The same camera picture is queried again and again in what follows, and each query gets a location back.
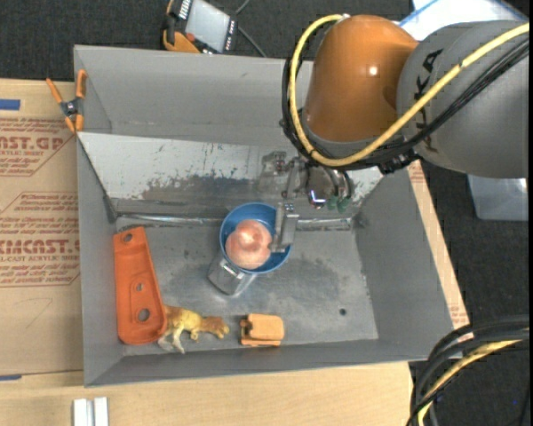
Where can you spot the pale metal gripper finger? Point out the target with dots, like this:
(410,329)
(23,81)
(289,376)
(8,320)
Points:
(291,229)
(278,226)

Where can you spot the pink peach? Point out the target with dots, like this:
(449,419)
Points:
(248,244)

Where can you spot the grey metal bin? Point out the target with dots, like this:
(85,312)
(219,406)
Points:
(293,291)

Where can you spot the blue and metal cup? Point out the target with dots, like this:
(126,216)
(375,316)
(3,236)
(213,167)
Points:
(231,278)

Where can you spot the orange toy bread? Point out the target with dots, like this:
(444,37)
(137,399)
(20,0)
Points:
(263,328)

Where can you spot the yellow toy animal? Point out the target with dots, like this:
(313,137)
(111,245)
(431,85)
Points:
(191,324)

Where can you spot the orange flat piece with holes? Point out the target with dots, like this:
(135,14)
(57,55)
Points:
(133,278)

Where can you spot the brown cardboard board red print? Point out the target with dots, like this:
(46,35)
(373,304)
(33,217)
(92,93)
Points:
(35,309)

